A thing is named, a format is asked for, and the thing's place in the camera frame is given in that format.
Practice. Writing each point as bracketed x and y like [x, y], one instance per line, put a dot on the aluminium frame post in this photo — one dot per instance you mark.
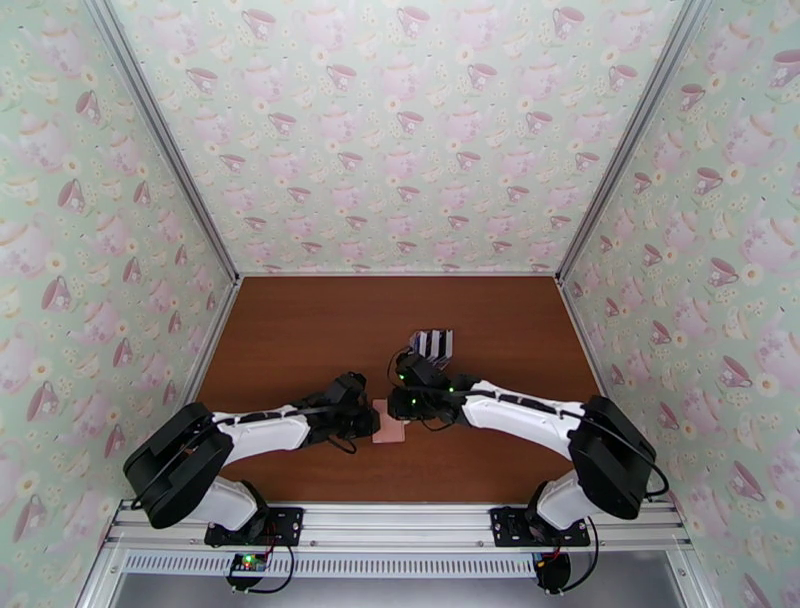
[630, 137]
[167, 137]

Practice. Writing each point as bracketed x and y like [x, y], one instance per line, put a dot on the aluminium mounting rail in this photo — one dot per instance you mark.
[400, 525]

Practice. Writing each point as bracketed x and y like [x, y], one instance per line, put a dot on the clear acrylic card stand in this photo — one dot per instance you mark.
[449, 364]

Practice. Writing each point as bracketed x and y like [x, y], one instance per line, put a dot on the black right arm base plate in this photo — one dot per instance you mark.
[509, 525]

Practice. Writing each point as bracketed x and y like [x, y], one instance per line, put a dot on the white credit card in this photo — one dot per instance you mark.
[430, 340]
[446, 342]

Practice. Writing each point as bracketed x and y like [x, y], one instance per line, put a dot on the aluminium frame leg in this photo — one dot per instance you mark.
[100, 581]
[690, 581]

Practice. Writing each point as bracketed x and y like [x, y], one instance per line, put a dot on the aluminium frame back rail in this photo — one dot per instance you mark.
[400, 274]

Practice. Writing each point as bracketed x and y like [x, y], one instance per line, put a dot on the left controller board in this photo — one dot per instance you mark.
[247, 564]

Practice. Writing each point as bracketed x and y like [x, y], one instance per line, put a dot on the pink card holder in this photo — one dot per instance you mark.
[387, 432]

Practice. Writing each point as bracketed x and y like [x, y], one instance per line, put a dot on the right controller board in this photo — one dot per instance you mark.
[553, 572]

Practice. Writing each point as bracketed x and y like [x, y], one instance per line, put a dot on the aluminium frame side rail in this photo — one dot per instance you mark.
[214, 337]
[584, 337]

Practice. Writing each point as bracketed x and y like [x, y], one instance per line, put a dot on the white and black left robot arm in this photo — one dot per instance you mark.
[269, 431]

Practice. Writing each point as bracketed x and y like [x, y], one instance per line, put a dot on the controller board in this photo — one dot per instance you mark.
[247, 564]
[553, 572]

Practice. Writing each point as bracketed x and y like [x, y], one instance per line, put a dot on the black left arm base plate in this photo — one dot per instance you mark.
[287, 525]

